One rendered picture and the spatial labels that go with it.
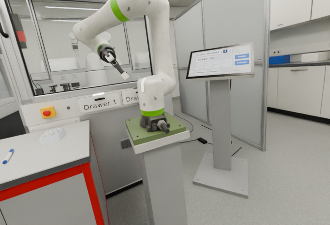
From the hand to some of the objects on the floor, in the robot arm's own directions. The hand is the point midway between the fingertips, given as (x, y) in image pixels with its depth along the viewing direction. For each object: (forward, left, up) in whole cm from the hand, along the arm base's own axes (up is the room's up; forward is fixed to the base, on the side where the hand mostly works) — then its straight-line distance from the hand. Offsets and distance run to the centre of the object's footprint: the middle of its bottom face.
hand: (119, 69), depth 77 cm
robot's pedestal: (-12, -15, -109) cm, 110 cm away
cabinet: (+84, +16, -116) cm, 144 cm away
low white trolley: (0, +51, -111) cm, 122 cm away
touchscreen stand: (+20, -84, -110) cm, 140 cm away
